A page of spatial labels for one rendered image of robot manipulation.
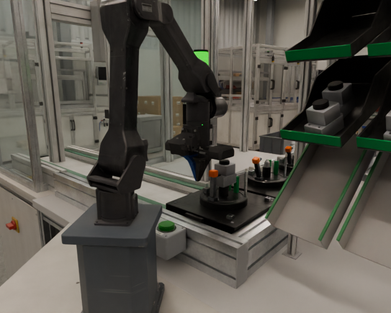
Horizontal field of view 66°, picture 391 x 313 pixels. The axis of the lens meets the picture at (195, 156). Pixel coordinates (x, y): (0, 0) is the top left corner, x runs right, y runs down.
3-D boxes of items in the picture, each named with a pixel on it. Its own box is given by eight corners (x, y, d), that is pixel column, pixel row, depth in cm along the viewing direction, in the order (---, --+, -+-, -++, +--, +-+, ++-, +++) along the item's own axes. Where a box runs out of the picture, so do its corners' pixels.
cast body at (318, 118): (323, 143, 59) (318, 110, 56) (305, 138, 63) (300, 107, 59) (351, 123, 61) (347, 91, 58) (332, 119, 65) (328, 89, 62)
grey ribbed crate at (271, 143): (323, 171, 251) (326, 143, 246) (257, 159, 291) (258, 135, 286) (339, 161, 282) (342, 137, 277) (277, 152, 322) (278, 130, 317)
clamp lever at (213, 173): (213, 198, 83) (214, 171, 81) (207, 196, 84) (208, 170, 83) (221, 195, 86) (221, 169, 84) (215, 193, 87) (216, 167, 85)
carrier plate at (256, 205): (234, 235, 73) (234, 227, 72) (165, 209, 88) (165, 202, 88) (279, 206, 90) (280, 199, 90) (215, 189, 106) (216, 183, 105)
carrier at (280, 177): (282, 205, 91) (284, 164, 89) (218, 187, 107) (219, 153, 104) (312, 185, 109) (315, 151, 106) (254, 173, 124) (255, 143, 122)
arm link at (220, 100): (207, 72, 69) (231, 74, 78) (179, 72, 73) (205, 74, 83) (206, 122, 71) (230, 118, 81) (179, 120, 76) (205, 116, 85)
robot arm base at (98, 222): (93, 225, 53) (90, 192, 52) (106, 210, 60) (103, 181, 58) (131, 226, 53) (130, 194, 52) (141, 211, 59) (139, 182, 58)
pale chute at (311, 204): (327, 250, 59) (320, 240, 56) (272, 226, 69) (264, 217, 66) (382, 139, 67) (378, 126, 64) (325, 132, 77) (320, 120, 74)
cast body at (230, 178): (223, 187, 84) (224, 163, 82) (211, 184, 87) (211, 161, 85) (240, 181, 90) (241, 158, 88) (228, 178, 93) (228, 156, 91)
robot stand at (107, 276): (70, 337, 54) (59, 235, 50) (100, 285, 68) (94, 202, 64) (151, 342, 53) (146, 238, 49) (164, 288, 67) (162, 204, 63)
